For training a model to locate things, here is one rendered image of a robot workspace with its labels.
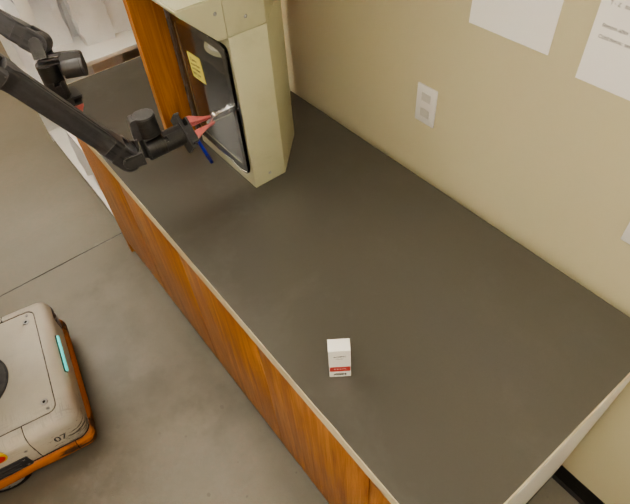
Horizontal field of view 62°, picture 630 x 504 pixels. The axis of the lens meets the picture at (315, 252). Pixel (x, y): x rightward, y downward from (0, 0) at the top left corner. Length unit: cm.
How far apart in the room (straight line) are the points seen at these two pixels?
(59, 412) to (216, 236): 96
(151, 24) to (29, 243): 181
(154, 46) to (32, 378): 129
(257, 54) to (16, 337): 153
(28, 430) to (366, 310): 133
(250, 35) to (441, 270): 75
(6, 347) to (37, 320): 15
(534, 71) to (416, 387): 73
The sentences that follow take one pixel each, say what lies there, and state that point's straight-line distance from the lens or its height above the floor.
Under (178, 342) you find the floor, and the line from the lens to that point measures 247.
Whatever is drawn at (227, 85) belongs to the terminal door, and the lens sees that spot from 144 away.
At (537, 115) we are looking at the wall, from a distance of 132.
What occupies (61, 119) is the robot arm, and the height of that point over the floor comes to 132.
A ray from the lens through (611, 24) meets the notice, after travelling 118.
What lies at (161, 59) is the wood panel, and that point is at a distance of 173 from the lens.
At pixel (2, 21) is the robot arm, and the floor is 141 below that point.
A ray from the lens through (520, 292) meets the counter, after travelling 139.
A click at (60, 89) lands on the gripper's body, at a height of 122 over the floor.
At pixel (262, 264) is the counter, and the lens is 140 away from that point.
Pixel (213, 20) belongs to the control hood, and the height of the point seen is 146.
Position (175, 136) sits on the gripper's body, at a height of 118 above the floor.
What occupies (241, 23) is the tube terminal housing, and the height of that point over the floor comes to 143.
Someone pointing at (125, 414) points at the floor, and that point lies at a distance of 237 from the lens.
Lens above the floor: 200
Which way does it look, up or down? 48 degrees down
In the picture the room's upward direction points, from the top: 5 degrees counter-clockwise
